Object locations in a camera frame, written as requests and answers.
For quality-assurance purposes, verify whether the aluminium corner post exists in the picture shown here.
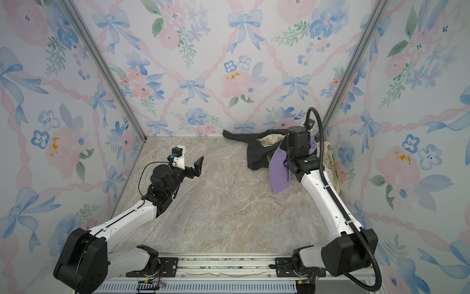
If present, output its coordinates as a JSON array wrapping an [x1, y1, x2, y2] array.
[[323, 0, 389, 128], [58, 1, 147, 142]]

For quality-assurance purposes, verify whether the black corrugated cable hose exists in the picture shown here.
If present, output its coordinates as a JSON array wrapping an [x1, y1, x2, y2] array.
[[305, 107, 383, 293]]

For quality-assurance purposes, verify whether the black mounting plate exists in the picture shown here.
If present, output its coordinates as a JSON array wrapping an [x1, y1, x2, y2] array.
[[269, 257, 326, 279], [126, 257, 179, 278]]

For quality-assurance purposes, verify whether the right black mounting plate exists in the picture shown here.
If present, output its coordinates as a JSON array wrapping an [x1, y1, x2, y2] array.
[[269, 257, 326, 279]]

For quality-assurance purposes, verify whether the black cloth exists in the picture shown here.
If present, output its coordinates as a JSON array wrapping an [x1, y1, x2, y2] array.
[[222, 129, 288, 170]]

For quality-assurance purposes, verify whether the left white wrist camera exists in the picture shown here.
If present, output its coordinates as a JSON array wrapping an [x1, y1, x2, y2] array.
[[167, 145, 186, 170]]

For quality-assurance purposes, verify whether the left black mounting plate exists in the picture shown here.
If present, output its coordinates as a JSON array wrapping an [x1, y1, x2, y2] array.
[[126, 257, 179, 278]]

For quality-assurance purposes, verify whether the left aluminium corner post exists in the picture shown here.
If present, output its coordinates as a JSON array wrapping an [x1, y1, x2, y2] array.
[[58, 1, 147, 142]]

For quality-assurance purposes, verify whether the purple cloth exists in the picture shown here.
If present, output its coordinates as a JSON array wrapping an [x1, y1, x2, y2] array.
[[269, 140, 319, 198]]

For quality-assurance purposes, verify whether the cream floral cloth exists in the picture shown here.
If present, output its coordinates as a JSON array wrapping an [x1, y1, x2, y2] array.
[[261, 135, 340, 194]]

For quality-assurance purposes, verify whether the thin black camera cable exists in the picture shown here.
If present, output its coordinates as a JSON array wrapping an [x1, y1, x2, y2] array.
[[137, 160, 173, 197]]

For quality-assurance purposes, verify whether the right aluminium corner post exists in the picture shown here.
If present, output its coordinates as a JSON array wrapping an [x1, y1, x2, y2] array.
[[323, 0, 389, 128]]

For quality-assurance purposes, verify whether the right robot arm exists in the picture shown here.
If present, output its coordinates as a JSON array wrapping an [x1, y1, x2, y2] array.
[[282, 126, 378, 276]]

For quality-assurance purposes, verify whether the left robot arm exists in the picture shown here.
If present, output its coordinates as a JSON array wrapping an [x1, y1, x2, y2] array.
[[53, 154, 204, 294]]

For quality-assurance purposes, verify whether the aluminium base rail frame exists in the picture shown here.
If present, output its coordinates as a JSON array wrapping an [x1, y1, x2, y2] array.
[[92, 254, 366, 294]]

